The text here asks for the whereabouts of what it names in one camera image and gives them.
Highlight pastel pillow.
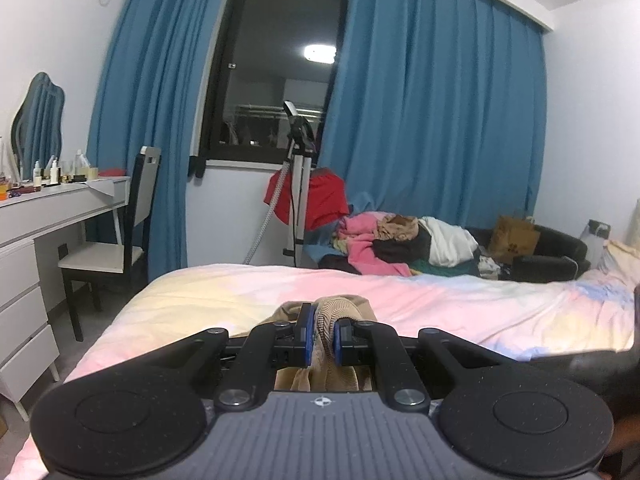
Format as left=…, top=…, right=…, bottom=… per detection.
left=597, top=240, right=640, bottom=284

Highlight left blue curtain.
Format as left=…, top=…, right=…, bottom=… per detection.
left=87, top=0, right=222, bottom=278

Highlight black and white chair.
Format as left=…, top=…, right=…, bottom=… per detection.
left=58, top=146, right=160, bottom=342

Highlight right blue curtain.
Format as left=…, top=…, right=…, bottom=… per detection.
left=319, top=0, right=547, bottom=228

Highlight tan garment on pile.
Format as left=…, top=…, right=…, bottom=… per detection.
left=375, top=214, right=419, bottom=242

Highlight pink garment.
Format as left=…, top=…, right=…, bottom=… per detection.
left=333, top=211, right=411, bottom=278

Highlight silver tripod stand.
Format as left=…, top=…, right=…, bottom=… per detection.
left=242, top=100, right=319, bottom=267

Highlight pastel tie-dye bed duvet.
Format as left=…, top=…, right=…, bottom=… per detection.
left=10, top=250, right=639, bottom=479

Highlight dark window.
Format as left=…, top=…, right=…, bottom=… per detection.
left=198, top=0, right=347, bottom=164

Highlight red garment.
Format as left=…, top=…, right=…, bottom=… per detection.
left=274, top=168, right=349, bottom=231

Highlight black sofa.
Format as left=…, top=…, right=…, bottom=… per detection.
left=468, top=220, right=590, bottom=284

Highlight black garment on pile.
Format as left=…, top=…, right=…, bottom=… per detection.
left=372, top=226, right=432, bottom=263

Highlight white dressing table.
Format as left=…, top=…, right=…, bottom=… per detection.
left=0, top=177, right=130, bottom=422

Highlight brown paper bag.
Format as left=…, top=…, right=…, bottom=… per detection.
left=488, top=216, right=540, bottom=264

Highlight white garment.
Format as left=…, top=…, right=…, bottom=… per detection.
left=418, top=217, right=478, bottom=268

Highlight wavy framed mirror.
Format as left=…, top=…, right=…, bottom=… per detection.
left=11, top=72, right=65, bottom=180

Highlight tan trousers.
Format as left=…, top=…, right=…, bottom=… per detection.
left=259, top=296, right=378, bottom=392

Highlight blue curtain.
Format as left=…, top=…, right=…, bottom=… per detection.
left=87, top=0, right=222, bottom=278
left=319, top=0, right=547, bottom=228

